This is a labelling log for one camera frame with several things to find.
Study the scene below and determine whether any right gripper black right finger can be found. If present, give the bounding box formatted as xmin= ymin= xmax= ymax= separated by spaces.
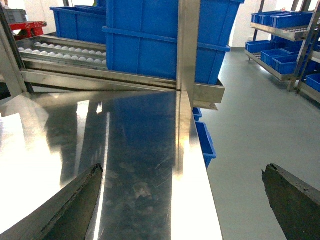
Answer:
xmin=261 ymin=163 xmax=320 ymax=240

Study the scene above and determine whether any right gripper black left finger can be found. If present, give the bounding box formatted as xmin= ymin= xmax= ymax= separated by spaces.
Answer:
xmin=0 ymin=163 xmax=103 ymax=240

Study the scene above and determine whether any small blue bin below table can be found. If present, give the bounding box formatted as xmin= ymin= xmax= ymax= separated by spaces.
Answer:
xmin=192 ymin=107 xmax=217 ymax=169

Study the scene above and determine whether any steel roller rack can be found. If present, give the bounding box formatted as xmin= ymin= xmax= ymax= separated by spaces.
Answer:
xmin=0 ymin=4 xmax=226 ymax=111

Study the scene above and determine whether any steel shelf with blue bins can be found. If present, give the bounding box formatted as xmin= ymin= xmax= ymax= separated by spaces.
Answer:
xmin=244 ymin=0 xmax=320 ymax=102

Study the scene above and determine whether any blue crate behind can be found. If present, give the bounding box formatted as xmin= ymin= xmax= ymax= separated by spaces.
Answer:
xmin=50 ymin=5 xmax=107 ymax=44

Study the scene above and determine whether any large blue plastic crate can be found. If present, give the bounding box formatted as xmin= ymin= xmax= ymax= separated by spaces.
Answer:
xmin=102 ymin=0 xmax=242 ymax=85

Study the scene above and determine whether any grey plastic crate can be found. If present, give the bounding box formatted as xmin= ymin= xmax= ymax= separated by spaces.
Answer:
xmin=3 ymin=8 xmax=27 ymax=24

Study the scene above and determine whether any red conveyor frame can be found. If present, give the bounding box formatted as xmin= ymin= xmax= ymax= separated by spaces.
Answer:
xmin=9 ymin=21 xmax=48 ymax=41

